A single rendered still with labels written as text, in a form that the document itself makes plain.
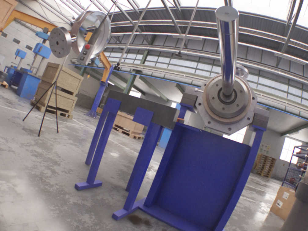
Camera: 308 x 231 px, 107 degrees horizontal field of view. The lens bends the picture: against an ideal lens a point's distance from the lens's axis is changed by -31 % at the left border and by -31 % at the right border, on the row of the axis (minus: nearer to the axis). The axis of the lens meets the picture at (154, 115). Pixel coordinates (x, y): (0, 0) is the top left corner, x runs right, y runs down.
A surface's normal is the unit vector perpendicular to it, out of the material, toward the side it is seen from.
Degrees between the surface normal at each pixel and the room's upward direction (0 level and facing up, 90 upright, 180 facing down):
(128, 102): 90
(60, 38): 130
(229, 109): 90
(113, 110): 90
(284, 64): 90
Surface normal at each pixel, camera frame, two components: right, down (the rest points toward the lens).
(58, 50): -0.40, 0.50
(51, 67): -0.30, -0.17
